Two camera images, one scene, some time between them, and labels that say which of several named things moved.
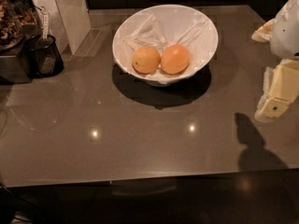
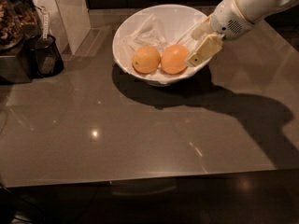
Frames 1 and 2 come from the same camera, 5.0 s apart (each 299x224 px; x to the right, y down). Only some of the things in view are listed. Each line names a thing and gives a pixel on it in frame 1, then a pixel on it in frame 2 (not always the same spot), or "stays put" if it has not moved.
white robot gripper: [286, 32] -> [226, 19]
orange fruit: [175, 59] stays put
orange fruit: [146, 60] stays put
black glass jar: [42, 58] stays put
